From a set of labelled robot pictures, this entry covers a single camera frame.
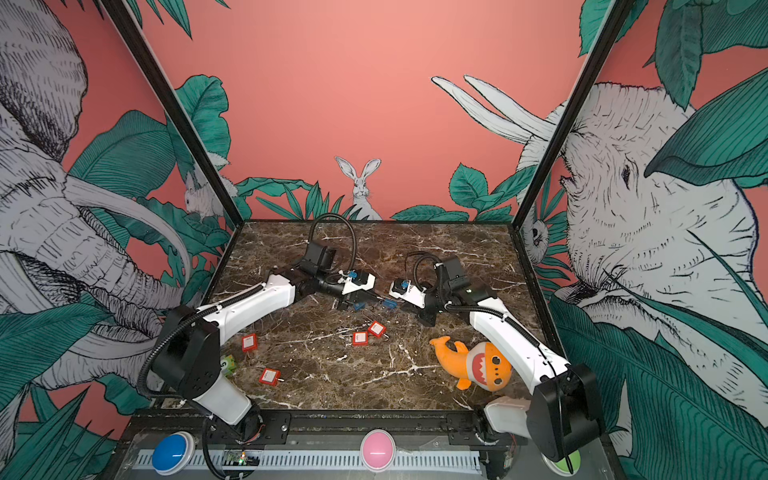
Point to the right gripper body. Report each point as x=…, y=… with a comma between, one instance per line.
x=435, y=303

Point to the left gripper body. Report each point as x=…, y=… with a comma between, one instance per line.
x=336, y=285

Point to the red padlock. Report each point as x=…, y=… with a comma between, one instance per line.
x=249, y=343
x=360, y=338
x=270, y=377
x=377, y=329

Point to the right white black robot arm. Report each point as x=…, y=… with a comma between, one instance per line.
x=565, y=411

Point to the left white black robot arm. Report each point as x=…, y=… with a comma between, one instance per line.
x=185, y=361

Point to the orange shark plush toy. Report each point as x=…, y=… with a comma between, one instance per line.
x=483, y=365

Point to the green number block toy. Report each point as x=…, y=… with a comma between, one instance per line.
x=228, y=365

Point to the pink push button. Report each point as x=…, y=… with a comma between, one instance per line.
x=378, y=450

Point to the white vented strip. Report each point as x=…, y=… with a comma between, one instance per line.
x=464, y=462

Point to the green push button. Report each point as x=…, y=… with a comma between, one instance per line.
x=567, y=467

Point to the blue push button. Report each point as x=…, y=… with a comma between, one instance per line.
x=173, y=453

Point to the black front mounting rail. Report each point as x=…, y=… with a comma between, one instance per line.
x=467, y=427

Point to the right black frame post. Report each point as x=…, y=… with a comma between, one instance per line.
x=613, y=22

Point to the black frame post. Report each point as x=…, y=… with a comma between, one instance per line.
x=613, y=22
x=128, y=29

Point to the left black frame post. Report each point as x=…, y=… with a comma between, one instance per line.
x=128, y=29

